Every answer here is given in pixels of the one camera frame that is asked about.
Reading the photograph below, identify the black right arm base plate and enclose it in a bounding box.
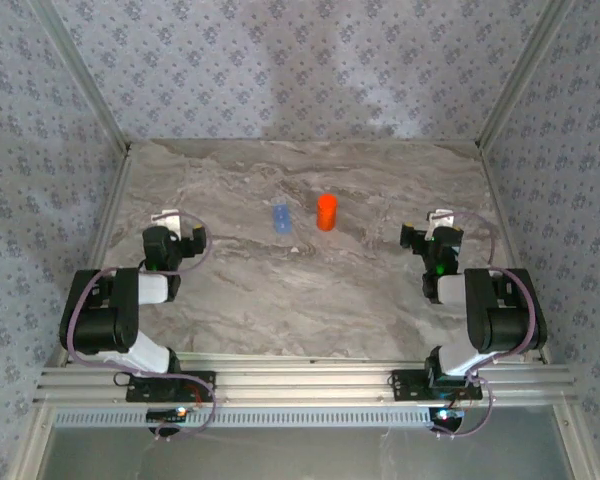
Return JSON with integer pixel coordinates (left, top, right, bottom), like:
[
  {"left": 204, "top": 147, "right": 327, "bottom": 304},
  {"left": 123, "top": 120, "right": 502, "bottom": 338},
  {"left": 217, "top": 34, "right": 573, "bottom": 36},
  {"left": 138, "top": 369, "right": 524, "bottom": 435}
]
[{"left": 389, "top": 368, "right": 484, "bottom": 403}]

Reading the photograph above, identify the circuit board with led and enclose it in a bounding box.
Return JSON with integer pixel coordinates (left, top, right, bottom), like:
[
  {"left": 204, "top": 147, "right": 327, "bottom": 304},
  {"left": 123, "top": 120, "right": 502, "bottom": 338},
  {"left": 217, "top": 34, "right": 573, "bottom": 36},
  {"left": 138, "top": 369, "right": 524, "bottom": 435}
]
[
  {"left": 145, "top": 406, "right": 190, "bottom": 422},
  {"left": 428, "top": 406, "right": 467, "bottom": 425}
]

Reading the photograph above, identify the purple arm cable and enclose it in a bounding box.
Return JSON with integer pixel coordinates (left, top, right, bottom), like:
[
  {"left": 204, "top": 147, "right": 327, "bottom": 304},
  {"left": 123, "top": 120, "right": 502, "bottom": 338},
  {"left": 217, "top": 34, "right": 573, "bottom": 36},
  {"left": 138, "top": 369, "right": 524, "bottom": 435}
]
[
  {"left": 432, "top": 209, "right": 550, "bottom": 442},
  {"left": 61, "top": 210, "right": 217, "bottom": 444}
]

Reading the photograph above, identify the aluminium mounting rail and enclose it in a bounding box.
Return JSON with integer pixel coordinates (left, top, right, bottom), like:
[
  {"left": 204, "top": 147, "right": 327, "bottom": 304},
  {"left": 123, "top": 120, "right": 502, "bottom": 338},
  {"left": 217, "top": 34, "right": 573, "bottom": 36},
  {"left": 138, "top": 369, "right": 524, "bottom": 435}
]
[{"left": 32, "top": 362, "right": 580, "bottom": 405}]

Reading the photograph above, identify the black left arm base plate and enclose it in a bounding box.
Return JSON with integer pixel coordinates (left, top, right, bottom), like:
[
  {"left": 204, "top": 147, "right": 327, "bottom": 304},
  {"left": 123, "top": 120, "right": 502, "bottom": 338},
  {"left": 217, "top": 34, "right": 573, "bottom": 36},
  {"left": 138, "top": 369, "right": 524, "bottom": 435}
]
[{"left": 124, "top": 368, "right": 218, "bottom": 404}]

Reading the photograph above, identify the grey slotted cable duct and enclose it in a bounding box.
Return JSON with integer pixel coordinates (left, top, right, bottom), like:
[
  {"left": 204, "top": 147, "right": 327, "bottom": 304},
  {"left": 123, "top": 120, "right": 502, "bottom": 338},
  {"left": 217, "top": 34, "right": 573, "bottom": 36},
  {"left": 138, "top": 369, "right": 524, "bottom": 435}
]
[{"left": 53, "top": 405, "right": 434, "bottom": 430}]

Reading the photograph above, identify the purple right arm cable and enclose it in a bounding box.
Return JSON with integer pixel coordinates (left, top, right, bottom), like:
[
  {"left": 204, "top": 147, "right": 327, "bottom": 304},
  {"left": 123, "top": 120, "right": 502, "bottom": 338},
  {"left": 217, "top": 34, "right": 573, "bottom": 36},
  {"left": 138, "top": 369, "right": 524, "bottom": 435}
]
[{"left": 432, "top": 209, "right": 550, "bottom": 442}]

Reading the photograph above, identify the grey metal sheet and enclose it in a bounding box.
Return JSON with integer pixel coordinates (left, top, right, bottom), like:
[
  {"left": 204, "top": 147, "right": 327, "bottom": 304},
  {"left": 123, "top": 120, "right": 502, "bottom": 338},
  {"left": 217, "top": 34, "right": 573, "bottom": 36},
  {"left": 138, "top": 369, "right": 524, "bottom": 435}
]
[{"left": 42, "top": 427, "right": 576, "bottom": 480}]

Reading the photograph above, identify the aluminium frame bar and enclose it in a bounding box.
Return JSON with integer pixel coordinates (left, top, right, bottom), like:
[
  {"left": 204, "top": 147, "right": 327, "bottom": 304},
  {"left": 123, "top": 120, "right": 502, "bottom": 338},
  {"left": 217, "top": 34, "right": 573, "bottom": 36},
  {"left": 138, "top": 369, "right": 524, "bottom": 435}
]
[
  {"left": 552, "top": 403, "right": 600, "bottom": 480},
  {"left": 7, "top": 404, "right": 56, "bottom": 480}
]

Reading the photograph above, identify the right circuit board with LED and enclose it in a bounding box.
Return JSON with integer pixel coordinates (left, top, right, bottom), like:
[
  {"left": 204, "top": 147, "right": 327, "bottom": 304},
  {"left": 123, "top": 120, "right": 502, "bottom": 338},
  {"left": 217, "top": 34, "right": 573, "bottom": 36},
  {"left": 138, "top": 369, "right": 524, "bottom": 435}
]
[{"left": 428, "top": 406, "right": 467, "bottom": 425}]

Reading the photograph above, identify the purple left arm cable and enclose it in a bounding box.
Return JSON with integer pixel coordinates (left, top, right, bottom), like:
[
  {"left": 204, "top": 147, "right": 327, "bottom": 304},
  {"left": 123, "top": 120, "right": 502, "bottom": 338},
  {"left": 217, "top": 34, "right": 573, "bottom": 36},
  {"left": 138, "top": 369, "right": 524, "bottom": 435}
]
[{"left": 61, "top": 210, "right": 217, "bottom": 444}]

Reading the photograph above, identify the left circuit board with LED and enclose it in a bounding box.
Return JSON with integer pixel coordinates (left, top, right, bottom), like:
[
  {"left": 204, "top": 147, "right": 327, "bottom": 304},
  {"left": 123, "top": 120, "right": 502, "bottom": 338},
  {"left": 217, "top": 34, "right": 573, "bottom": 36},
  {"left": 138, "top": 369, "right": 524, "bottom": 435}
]
[{"left": 145, "top": 406, "right": 190, "bottom": 422}]

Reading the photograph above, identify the translucent blue pill organizer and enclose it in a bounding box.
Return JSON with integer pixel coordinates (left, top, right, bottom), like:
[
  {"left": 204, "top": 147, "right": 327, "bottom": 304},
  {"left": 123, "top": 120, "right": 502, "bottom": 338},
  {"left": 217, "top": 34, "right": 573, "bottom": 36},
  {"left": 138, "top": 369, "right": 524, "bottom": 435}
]
[{"left": 271, "top": 198, "right": 294, "bottom": 235}]

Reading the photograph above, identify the orange pill bottle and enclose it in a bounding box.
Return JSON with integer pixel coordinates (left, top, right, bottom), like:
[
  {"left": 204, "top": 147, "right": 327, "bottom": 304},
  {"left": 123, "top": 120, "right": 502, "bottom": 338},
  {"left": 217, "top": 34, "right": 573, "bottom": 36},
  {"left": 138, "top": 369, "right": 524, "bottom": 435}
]
[{"left": 316, "top": 202, "right": 338, "bottom": 233}]

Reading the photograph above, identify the aluminium corner post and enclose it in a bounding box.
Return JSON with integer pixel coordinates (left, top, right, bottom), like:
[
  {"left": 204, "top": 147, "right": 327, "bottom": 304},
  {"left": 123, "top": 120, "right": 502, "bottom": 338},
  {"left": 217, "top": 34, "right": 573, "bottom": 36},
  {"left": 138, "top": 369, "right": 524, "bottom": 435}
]
[
  {"left": 476, "top": 0, "right": 577, "bottom": 150},
  {"left": 28, "top": 0, "right": 133, "bottom": 153}
]

